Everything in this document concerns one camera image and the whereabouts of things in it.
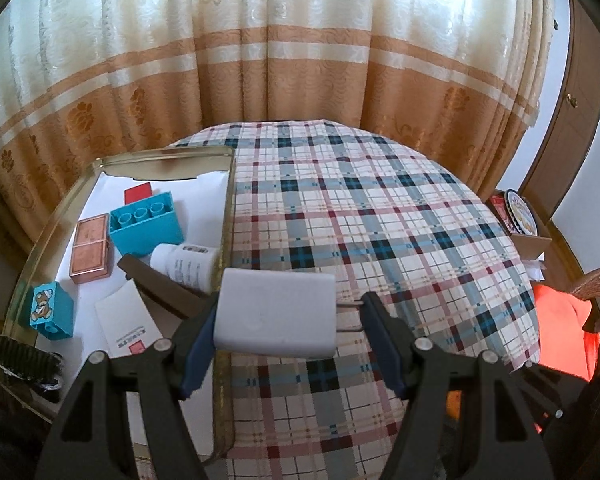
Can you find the cream and orange curtain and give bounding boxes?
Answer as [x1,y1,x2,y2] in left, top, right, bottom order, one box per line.
[0,0,571,241]

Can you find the round decorated plate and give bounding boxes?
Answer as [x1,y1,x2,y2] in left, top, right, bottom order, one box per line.
[504,189,538,236]

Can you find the small red box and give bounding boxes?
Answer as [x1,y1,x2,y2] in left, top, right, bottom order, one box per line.
[124,182,153,206]

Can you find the blue teddy bear toy block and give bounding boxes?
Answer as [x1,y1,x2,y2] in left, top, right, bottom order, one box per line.
[29,281,75,341]

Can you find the white power adapter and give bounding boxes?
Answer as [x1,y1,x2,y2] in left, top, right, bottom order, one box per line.
[212,267,366,361]

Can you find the white booklet with red label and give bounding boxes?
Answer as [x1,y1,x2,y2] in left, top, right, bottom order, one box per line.
[94,280,163,358]

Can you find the long brown box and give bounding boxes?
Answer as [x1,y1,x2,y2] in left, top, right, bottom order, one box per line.
[116,254,206,321]

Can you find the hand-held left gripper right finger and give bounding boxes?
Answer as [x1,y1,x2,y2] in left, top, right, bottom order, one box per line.
[362,291,556,480]

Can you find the white plastic bottle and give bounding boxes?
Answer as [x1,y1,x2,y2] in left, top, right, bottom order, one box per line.
[149,242,221,293]

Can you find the red patterned box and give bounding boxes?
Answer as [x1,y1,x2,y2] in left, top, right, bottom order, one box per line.
[490,195,513,233]

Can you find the cardboard box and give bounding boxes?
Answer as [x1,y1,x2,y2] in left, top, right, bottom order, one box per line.
[507,220,553,261]

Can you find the bristle brush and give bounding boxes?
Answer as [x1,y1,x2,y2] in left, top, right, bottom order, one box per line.
[0,334,63,403]

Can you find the plain blue toy block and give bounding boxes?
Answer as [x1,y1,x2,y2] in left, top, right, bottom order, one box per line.
[109,192,185,257]

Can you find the white paper tray liner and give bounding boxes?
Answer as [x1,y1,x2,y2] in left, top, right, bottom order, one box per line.
[55,170,231,456]

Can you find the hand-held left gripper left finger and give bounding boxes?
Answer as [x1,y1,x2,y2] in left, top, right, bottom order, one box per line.
[35,292,221,480]

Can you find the rose gold makeup palette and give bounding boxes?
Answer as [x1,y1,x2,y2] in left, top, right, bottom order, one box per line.
[69,213,115,285]

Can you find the white papers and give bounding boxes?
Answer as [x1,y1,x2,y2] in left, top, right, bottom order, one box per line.
[522,257,546,281]

